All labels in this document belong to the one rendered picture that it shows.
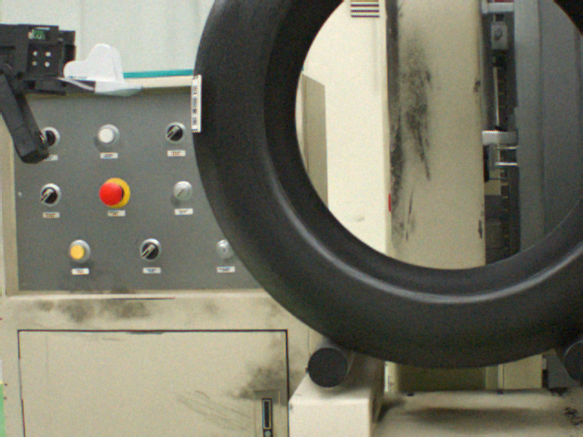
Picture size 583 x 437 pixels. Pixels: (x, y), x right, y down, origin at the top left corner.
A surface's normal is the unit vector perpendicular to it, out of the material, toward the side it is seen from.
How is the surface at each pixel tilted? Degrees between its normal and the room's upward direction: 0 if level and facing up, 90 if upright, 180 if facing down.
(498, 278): 80
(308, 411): 90
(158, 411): 90
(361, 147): 90
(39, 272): 90
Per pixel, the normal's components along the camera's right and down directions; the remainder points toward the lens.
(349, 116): 0.20, 0.04
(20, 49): -0.12, 0.06
